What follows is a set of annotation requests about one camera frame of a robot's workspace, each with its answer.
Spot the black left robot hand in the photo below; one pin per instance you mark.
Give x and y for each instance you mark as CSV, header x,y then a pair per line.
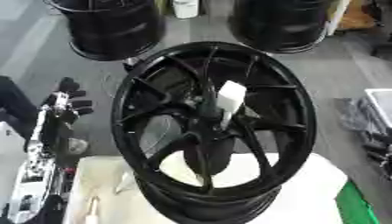
x,y
67,112

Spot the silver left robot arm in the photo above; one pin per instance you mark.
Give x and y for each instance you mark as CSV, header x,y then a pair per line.
x,y
35,175

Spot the black round wheel rim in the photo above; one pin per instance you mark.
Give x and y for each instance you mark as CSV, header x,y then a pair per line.
x,y
115,26
280,24

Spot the black spoked wheel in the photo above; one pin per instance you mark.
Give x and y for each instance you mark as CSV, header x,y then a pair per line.
x,y
286,122

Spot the white container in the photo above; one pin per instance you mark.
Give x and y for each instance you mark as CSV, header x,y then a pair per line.
x,y
185,8

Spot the white foam support block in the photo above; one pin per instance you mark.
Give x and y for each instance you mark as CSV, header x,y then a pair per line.
x,y
306,198

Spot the green board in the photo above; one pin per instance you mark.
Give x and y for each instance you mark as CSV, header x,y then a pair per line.
x,y
354,207

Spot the brown cardboard box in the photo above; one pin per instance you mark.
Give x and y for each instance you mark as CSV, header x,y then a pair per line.
x,y
356,16

